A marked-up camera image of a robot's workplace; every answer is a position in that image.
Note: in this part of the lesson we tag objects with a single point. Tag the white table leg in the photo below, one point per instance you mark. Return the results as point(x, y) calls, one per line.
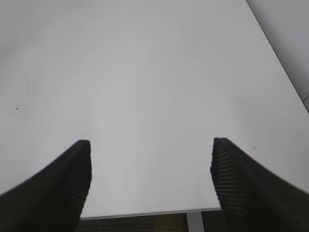
point(195, 222)

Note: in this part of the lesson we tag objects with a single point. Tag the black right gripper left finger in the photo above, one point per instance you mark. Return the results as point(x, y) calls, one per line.
point(52, 200)

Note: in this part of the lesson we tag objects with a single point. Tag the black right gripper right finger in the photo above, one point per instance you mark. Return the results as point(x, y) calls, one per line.
point(252, 198)

